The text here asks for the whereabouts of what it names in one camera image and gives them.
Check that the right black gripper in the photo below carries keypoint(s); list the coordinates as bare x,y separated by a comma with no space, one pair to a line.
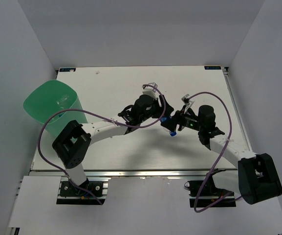
178,119

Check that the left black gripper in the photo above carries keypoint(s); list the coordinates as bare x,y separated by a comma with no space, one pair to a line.
166,111

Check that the blue label bottle white cap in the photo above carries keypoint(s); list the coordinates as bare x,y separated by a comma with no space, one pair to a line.
63,102

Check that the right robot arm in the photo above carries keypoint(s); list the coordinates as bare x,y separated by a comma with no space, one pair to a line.
255,179

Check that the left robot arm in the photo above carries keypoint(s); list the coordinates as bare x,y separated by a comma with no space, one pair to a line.
72,143

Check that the green plastic bin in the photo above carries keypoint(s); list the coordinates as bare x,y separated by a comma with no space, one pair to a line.
41,105

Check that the right blue table sticker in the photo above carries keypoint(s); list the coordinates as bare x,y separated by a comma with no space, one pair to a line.
212,67

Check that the blue table sticker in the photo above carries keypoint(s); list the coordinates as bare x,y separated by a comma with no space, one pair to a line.
212,67
67,70

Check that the left blue table sticker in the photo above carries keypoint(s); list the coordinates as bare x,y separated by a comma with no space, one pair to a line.
67,70

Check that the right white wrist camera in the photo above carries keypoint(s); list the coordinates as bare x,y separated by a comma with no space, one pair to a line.
187,105

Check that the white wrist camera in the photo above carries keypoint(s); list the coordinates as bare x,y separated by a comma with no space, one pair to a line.
187,105
150,89

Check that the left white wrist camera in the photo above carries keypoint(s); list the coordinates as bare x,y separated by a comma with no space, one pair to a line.
150,89

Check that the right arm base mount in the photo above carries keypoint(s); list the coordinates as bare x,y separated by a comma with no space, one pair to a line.
209,194

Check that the aluminium table frame rail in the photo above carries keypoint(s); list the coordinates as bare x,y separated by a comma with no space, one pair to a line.
152,151

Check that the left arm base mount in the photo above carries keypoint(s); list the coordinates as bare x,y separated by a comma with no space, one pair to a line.
68,194

